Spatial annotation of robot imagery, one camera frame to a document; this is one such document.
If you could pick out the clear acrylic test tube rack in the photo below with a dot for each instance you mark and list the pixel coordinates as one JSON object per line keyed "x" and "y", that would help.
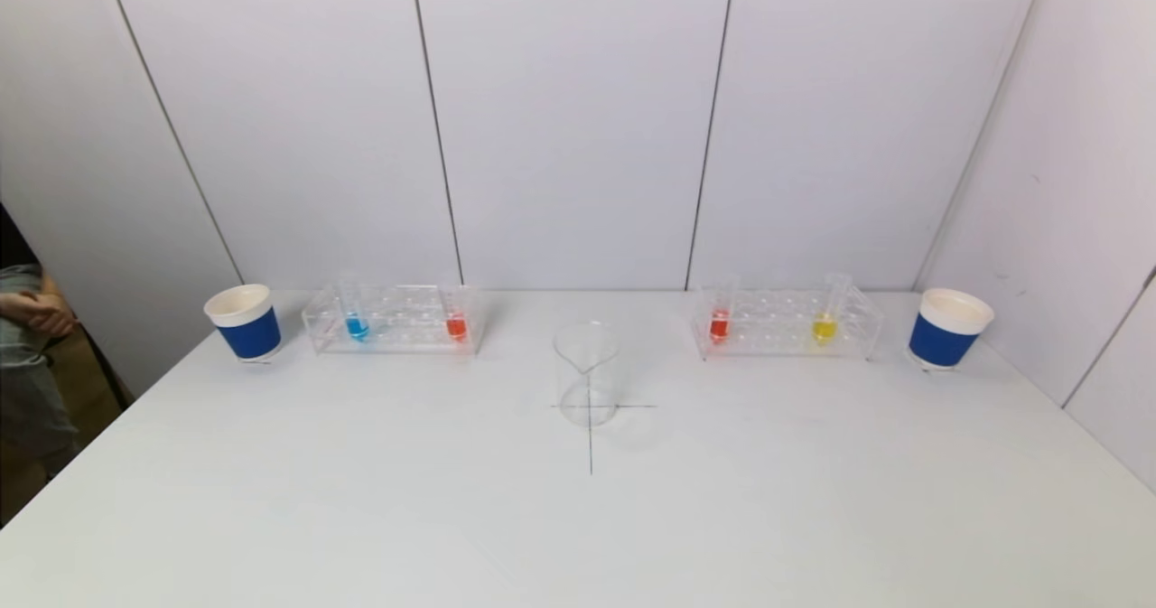
{"x": 777, "y": 323}
{"x": 402, "y": 323}

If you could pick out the clear glass beaker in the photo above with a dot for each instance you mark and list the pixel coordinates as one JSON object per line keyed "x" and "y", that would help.
{"x": 587, "y": 382}

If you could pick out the blue white paper cup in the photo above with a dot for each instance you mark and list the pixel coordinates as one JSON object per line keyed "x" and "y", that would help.
{"x": 939, "y": 341}
{"x": 248, "y": 335}

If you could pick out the black metal chair frame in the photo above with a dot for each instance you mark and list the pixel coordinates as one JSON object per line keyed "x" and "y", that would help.
{"x": 108, "y": 364}

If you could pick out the test tube with orange pigment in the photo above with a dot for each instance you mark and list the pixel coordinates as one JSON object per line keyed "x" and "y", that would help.
{"x": 456, "y": 326}

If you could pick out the test tube with blue pigment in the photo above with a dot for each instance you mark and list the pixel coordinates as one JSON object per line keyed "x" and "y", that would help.
{"x": 357, "y": 326}

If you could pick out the test tube with red pigment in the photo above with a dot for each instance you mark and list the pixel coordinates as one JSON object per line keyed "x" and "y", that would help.
{"x": 719, "y": 326}

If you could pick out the person in grey trousers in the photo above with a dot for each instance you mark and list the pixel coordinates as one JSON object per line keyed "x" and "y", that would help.
{"x": 32, "y": 391}

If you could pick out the test tube with yellow pigment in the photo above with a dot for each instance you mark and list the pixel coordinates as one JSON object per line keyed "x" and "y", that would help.
{"x": 823, "y": 329}

